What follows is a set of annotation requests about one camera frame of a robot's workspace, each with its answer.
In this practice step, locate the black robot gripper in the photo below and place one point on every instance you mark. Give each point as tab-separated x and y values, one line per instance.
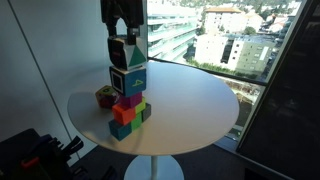
130	11

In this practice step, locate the white zebra soft cube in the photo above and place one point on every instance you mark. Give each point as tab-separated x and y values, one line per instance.
125	56

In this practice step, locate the orange soft cube number nine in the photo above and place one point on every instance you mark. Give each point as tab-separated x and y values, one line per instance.
107	96

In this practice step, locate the magenta plastic block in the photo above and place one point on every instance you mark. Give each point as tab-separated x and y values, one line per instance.
131	101

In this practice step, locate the lime green plastic block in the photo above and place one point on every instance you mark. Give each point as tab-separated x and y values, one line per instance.
141	106

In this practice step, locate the orange plastic block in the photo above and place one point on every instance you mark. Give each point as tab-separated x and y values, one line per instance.
122	114

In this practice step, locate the grey plastic block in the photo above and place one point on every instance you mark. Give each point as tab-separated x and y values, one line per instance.
146	113

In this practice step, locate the blue plastic block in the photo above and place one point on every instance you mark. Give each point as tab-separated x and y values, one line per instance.
119	131

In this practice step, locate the white round table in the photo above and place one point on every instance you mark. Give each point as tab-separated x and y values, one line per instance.
190	109

